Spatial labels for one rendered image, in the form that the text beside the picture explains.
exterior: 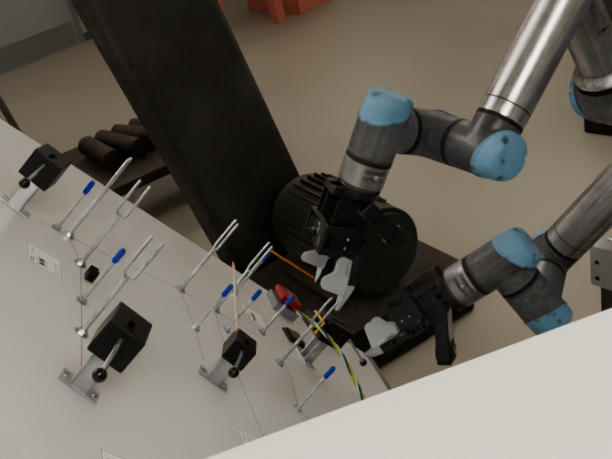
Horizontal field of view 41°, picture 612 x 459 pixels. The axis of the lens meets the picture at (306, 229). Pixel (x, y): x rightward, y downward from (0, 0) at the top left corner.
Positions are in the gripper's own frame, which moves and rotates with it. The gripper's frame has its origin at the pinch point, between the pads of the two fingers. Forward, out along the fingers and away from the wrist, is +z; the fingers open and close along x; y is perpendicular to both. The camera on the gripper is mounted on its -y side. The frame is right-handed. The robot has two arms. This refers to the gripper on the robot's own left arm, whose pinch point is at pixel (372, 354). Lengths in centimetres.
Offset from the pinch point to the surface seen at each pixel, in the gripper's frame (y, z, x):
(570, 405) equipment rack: 8, -60, 116
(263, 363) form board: 10.4, 3.3, 26.9
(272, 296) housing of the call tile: 19.3, 11.9, -2.6
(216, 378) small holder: 12.8, -2.1, 46.9
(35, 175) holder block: 47, -2, 55
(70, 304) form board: 30, 0, 61
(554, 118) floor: 23, -8, -346
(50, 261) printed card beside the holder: 37, 2, 56
